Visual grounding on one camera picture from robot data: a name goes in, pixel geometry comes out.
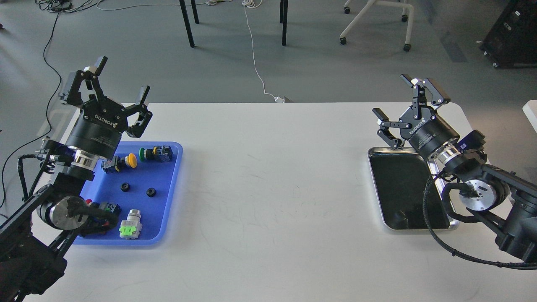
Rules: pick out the blue plastic tray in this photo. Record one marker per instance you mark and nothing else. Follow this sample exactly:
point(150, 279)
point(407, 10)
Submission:
point(154, 211)

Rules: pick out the white object right edge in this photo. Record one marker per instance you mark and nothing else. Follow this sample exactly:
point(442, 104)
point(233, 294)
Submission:
point(530, 110)

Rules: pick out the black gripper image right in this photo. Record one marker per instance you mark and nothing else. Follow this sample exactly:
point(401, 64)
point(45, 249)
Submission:
point(430, 136)

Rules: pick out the black gear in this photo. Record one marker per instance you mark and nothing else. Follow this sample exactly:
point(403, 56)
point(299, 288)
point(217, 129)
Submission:
point(151, 192)
point(125, 187)

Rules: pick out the black table leg right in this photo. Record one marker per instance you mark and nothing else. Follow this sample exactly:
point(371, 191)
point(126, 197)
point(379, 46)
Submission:
point(283, 20)

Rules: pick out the black table leg back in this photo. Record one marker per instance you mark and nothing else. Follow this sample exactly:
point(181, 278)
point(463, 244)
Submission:
point(195, 11)

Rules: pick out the black equipment case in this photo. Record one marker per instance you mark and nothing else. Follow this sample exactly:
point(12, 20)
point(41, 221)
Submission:
point(512, 40)

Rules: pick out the black table leg left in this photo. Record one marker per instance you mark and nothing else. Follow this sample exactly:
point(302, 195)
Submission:
point(187, 23)

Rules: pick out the silver metal tray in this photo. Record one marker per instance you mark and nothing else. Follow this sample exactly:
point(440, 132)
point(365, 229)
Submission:
point(400, 177)

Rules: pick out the silver green switch module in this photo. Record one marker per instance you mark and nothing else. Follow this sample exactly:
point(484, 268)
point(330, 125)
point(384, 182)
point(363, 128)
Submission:
point(131, 227)

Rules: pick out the yellow push button switch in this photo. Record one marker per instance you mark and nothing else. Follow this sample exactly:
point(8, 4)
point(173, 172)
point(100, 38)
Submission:
point(117, 164)

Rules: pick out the green push button switch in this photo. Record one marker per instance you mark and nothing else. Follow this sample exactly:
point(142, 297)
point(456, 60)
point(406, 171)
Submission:
point(157, 154)

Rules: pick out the white rolling chair base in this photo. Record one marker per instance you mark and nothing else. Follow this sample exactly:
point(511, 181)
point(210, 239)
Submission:
point(370, 14)

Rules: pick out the red emergency stop button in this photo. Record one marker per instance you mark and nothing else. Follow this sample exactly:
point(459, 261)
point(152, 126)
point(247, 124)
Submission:
point(110, 207)

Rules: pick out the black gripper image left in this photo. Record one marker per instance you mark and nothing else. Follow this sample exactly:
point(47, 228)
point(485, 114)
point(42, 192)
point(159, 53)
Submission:
point(102, 121)

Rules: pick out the black table leg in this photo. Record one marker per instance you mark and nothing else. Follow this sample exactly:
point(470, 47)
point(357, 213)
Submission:
point(187, 23)
point(195, 11)
point(283, 20)

